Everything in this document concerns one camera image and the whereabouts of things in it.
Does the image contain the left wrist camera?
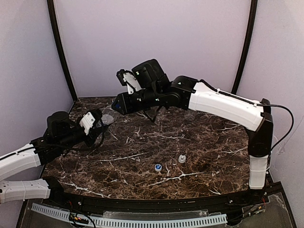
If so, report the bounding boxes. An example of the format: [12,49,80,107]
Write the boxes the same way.
[79,109,102,135]

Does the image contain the right black frame post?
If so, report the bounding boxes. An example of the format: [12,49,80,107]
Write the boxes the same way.
[231,0,258,95]

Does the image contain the white cap water bottle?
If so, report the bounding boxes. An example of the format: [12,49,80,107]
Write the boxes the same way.
[184,109,197,121]

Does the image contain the white blue bottle cap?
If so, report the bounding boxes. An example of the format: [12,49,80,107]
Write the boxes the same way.
[154,163,162,172]

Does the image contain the black front table rail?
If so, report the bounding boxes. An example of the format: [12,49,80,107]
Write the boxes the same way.
[42,182,283,214]

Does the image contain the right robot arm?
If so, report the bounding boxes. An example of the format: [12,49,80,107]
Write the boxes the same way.
[112,59,274,190]

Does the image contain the white slotted cable duct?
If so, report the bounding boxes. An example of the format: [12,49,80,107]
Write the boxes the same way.
[31,203,228,228]

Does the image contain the clear bottle cap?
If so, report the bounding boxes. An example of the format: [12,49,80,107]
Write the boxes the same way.
[178,154,186,163]

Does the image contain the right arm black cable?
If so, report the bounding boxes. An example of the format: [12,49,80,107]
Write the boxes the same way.
[260,103,295,149]

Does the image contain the blue cap water bottle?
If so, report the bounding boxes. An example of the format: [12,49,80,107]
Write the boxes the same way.
[102,106,119,125]

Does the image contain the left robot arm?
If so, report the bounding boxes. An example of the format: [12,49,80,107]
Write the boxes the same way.
[0,109,114,204]

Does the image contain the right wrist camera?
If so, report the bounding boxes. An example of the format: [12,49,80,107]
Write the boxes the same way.
[116,69,142,95]

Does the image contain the small circuit board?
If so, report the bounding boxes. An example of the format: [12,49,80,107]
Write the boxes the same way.
[68,213,89,225]

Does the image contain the black frame post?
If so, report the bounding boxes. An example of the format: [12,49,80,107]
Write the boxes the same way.
[47,0,78,103]
[231,0,258,95]

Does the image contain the left black frame post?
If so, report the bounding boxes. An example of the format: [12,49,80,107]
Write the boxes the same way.
[47,0,78,103]

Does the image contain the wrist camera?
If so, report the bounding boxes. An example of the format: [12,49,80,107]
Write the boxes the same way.
[116,69,142,95]
[79,109,102,135]

